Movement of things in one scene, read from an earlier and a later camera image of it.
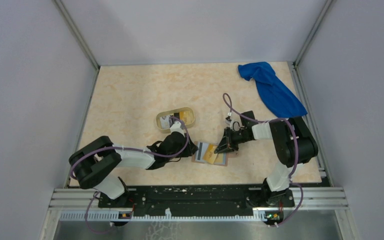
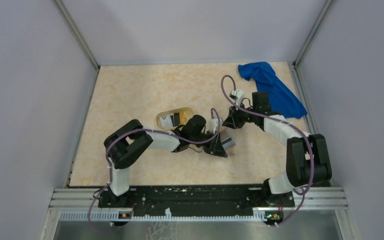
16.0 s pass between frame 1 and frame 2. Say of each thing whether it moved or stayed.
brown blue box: moved
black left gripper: moved
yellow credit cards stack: stayed
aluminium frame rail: stayed
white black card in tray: stayed
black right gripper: moved
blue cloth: stayed
